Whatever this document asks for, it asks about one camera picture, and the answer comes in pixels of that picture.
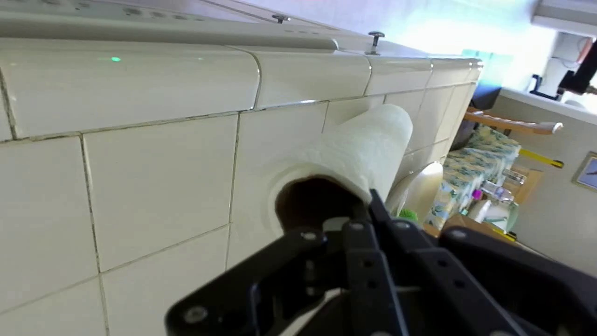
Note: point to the green scrub brush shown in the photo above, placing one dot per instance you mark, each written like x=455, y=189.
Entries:
x=408, y=215

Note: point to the metal cabinet knob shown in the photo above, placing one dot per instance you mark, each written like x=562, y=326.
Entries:
x=375, y=39
x=281, y=18

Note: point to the white paper towel roll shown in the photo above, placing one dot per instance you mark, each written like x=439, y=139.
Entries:
x=364, y=149

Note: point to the cluster of small bottles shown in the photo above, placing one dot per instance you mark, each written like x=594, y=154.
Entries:
x=492, y=205

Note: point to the yellow stick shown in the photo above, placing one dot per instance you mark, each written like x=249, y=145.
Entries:
x=541, y=158

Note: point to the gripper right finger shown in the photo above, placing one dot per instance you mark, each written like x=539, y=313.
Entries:
x=489, y=280

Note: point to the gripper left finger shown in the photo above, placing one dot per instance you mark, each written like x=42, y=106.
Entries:
x=261, y=275

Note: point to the wooden chair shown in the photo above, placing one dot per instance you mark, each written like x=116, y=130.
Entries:
x=513, y=123

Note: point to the framed picture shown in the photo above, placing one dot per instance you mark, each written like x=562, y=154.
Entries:
x=587, y=171

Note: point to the white plastic bottle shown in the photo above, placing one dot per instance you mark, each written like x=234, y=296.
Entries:
x=422, y=189

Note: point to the white cabinet drawer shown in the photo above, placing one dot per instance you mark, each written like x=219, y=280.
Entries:
x=163, y=25

